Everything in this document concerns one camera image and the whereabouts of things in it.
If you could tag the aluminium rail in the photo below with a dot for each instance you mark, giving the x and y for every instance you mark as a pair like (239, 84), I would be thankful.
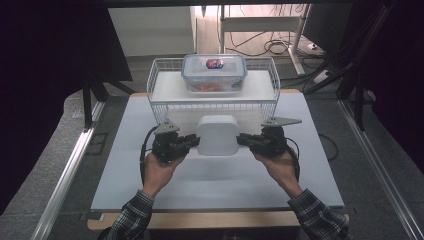
(383, 173)
(66, 176)

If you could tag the white square container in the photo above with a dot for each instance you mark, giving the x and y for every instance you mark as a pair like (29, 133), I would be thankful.
(218, 135)

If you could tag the black metal stand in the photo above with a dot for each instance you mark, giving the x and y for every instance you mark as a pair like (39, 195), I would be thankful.
(359, 100)
(88, 106)

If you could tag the white power strip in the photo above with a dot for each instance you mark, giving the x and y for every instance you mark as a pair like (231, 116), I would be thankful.
(321, 76)

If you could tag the person's right hand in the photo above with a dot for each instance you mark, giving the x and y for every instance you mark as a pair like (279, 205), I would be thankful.
(283, 170)

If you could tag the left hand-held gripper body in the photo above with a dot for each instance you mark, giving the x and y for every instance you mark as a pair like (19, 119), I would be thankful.
(166, 146)

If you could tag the white desk frame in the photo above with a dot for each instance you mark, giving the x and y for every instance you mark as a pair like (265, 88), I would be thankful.
(260, 24)

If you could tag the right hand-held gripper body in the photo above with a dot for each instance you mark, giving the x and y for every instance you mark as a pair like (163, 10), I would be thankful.
(271, 143)

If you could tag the dark monitor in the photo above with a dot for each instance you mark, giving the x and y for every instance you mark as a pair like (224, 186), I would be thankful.
(328, 26)

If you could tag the clear container with blue lid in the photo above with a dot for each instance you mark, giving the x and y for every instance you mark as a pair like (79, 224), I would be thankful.
(213, 71)

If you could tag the person's left hand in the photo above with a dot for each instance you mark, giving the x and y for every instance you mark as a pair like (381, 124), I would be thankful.
(160, 173)

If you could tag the white cabinet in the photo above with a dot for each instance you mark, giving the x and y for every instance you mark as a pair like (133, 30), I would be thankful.
(151, 31)

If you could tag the pale blue table mat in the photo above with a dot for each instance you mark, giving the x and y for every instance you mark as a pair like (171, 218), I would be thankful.
(213, 180)

